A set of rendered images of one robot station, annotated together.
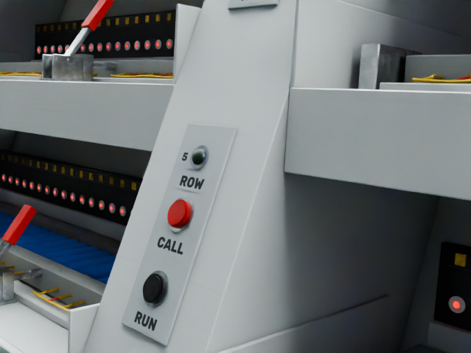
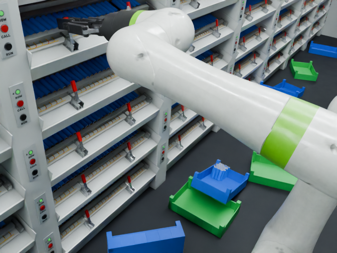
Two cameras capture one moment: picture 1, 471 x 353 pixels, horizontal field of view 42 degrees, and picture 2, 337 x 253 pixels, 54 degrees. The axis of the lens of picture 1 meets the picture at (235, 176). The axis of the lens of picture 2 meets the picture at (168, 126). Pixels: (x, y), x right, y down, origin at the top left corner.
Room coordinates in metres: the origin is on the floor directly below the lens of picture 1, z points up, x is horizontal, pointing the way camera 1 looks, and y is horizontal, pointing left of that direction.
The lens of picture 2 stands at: (0.60, 1.32, 1.28)
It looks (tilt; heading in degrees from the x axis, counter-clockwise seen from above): 34 degrees down; 258
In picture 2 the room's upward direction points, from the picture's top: 4 degrees clockwise
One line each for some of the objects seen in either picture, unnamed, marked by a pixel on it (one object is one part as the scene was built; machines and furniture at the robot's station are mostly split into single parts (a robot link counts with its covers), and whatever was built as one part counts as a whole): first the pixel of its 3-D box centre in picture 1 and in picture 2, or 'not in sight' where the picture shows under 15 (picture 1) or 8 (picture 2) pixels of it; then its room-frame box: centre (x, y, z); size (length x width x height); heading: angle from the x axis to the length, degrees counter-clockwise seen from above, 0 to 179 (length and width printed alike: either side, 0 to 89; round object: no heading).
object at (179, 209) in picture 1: (182, 215); not in sight; (0.34, 0.02, 1.02); 0.02 x 0.01 x 0.02; 45
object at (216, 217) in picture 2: not in sight; (204, 205); (0.15, 0.22, 0.04); 0.30 x 0.20 x 0.08; 135
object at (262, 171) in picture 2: not in sight; (277, 171); (-0.34, 0.02, 0.04); 0.30 x 0.20 x 0.08; 154
